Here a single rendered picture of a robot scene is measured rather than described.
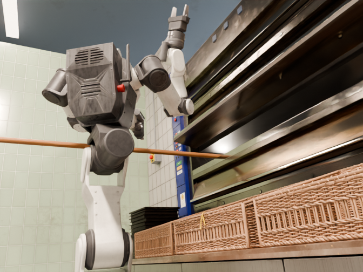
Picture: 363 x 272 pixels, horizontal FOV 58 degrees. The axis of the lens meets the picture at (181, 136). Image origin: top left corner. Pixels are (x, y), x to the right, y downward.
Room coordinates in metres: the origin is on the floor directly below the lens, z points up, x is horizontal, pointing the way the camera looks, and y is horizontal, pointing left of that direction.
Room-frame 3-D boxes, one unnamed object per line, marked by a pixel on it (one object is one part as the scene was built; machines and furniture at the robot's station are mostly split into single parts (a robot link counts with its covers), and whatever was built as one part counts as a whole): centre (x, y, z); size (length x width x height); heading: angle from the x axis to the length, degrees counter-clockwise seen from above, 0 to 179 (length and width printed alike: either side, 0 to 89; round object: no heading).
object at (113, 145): (1.23, 0.29, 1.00); 0.28 x 0.13 x 0.18; 28
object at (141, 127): (1.67, 0.25, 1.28); 0.12 x 0.10 x 0.13; 173
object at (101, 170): (1.28, 0.32, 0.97); 0.14 x 0.13 x 0.12; 118
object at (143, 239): (2.02, 0.01, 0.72); 0.56 x 0.49 x 0.28; 28
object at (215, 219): (1.49, -0.27, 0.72); 0.56 x 0.49 x 0.28; 29
